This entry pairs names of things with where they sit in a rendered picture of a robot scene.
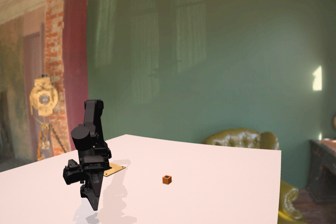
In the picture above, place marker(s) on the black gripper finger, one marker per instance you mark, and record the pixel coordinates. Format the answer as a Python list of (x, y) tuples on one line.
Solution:
[(95, 176), (94, 201)]

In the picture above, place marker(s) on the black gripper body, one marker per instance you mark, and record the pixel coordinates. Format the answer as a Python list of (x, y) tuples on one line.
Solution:
[(89, 161)]

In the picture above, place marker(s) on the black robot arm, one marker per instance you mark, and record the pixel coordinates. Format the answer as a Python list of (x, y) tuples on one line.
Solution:
[(88, 140)]

